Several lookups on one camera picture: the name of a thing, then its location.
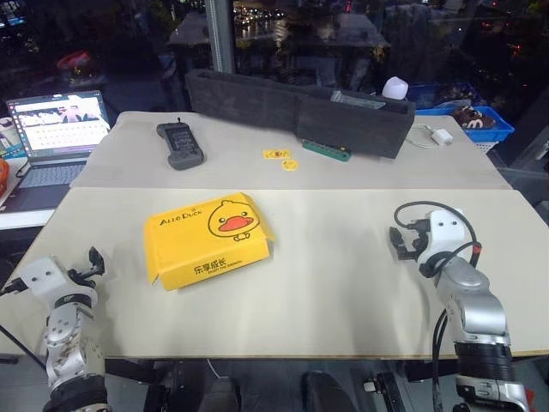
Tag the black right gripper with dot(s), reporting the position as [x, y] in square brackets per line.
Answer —
[416, 240]

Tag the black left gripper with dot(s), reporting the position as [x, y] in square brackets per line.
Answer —
[79, 278]

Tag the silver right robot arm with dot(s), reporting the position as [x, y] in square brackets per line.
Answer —
[472, 292]

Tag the yellow duck cardboard box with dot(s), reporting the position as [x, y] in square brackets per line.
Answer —
[188, 240]

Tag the white charger plug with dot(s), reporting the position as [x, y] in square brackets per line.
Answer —
[442, 137]

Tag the green plastic strip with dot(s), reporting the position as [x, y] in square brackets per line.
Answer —
[328, 150]

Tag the white plastic basket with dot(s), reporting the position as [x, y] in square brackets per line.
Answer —
[486, 146]

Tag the orange object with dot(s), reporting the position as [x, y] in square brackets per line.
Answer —
[2, 173]

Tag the yellow round sticker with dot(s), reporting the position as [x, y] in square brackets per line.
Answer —
[289, 165]

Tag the open grey laptop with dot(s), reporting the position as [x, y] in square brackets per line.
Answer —
[60, 129]

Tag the blue plastic basket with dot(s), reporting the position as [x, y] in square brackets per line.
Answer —
[493, 132]

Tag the clear plastic packet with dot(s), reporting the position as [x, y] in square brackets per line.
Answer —
[358, 99]

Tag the yellow rectangular sticker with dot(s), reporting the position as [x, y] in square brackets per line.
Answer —
[275, 153]

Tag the black handheld remote controller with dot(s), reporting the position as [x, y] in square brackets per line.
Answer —
[182, 143]

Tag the white dome lamp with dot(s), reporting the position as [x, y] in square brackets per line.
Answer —
[394, 88]

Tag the long dark grey felt box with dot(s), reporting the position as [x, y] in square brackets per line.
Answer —
[257, 103]

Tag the grey metal pillar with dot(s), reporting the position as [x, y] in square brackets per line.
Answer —
[221, 34]

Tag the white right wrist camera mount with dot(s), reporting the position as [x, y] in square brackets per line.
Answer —
[444, 236]

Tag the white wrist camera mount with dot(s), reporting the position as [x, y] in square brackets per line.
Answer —
[40, 276]
[444, 236]

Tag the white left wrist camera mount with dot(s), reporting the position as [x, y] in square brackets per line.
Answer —
[40, 276]

